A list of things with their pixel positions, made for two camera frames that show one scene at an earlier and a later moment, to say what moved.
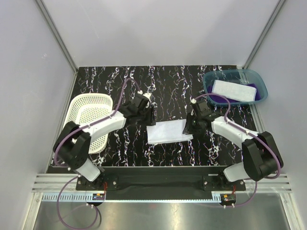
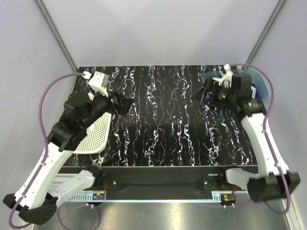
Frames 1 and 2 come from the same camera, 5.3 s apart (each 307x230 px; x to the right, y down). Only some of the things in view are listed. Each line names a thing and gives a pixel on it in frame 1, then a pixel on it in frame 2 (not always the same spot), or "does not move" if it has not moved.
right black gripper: [188, 130] to [213, 87]
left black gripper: [150, 120] to [122, 107]
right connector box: [228, 199] does not move
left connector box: [98, 196] does not move
